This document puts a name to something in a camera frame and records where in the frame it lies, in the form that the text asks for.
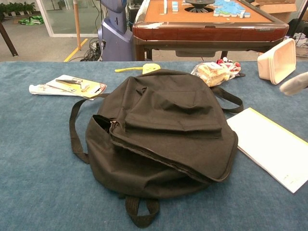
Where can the sandwich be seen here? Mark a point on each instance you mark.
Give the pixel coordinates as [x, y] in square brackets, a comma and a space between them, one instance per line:
[211, 74]

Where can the black fabric backpack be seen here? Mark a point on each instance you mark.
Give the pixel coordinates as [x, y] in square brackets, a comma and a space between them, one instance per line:
[156, 156]

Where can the brown mahjong table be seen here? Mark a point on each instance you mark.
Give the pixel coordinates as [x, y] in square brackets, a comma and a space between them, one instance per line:
[204, 32]

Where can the red white snack pouch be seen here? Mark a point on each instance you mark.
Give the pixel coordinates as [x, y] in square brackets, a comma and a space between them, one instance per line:
[234, 67]

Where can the white framed glass partition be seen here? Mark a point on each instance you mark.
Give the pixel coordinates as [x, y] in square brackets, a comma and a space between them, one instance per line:
[51, 29]

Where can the cardboard box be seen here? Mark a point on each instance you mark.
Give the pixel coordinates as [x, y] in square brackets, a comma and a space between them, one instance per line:
[276, 8]

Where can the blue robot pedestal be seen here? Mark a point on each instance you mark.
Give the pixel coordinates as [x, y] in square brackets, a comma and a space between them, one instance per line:
[115, 36]

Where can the potted green plants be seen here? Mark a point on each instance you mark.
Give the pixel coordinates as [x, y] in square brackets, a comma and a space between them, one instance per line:
[16, 8]

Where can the blue mahjong tile pile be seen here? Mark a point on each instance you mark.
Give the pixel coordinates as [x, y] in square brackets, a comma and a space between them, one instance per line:
[228, 9]

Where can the wooden pole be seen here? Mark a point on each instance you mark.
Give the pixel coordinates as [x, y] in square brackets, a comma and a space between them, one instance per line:
[77, 24]

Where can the black tripod stand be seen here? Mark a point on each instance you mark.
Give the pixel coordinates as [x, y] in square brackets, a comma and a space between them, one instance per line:
[301, 24]

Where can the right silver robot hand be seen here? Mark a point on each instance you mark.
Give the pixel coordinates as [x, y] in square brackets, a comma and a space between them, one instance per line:
[296, 84]

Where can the dark table leg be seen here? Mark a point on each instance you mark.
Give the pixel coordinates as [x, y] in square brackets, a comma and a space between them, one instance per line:
[8, 39]

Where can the beige plastic container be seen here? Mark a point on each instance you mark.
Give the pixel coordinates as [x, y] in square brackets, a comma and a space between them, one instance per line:
[276, 62]

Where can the green cloth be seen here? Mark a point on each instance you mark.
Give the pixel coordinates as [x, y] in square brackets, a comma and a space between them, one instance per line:
[31, 20]

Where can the razor in yellow blister pack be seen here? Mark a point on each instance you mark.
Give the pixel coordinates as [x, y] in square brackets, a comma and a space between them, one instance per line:
[79, 84]

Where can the white paper booklet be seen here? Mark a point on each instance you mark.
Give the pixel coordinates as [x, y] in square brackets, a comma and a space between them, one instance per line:
[269, 144]

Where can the blue carpet table cover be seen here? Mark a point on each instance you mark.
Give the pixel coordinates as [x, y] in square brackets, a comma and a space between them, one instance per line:
[36, 156]

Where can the yellow tape measure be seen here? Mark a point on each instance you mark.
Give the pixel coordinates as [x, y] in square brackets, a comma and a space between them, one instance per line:
[150, 68]

